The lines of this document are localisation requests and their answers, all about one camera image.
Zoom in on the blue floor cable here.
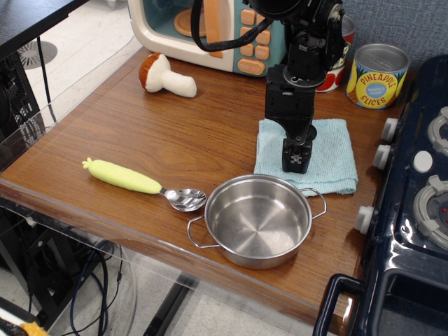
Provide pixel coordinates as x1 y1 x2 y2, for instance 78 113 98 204
69 244 109 336

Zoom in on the toy microwave teal cream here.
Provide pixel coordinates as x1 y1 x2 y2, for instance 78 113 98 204
128 1 287 77

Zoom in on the white stove knob bottom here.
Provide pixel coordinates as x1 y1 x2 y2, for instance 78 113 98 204
354 206 375 235

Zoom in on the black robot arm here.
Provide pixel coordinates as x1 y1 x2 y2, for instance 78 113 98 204
248 1 346 174

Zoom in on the pineapple slices can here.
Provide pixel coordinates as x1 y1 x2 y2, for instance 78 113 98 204
346 43 411 110

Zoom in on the spoon with green handle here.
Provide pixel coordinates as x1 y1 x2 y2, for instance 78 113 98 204
82 157 207 212

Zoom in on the tomato sauce can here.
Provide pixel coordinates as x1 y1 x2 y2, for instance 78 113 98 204
316 15 356 92

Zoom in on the dark blue toy stove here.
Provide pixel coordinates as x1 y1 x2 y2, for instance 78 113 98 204
313 55 447 335

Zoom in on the plush mushroom toy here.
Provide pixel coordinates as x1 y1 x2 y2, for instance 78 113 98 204
139 52 197 98

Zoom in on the black floor cable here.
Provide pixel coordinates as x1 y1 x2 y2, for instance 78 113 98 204
61 243 124 336

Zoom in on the black desk left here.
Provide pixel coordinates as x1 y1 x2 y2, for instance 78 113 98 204
1 0 87 60

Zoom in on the clear acrylic table guard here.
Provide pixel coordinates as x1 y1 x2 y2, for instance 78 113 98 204
2 38 206 279

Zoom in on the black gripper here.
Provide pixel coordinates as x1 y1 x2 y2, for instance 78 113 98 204
264 64 318 175

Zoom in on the stainless steel pot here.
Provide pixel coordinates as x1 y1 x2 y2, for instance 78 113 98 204
201 174 322 270

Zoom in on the white stove knob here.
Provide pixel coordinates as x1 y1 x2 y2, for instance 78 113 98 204
373 145 391 170
354 206 375 235
381 118 399 143

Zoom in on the light blue cloth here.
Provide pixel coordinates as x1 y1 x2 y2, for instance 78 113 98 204
254 119 358 195

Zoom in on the white stove knob top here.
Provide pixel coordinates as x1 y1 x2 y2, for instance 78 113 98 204
381 118 399 143

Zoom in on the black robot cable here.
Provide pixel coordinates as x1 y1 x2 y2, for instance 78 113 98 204
190 0 274 53

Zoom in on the white stove knob middle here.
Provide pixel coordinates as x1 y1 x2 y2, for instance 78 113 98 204
373 145 391 170

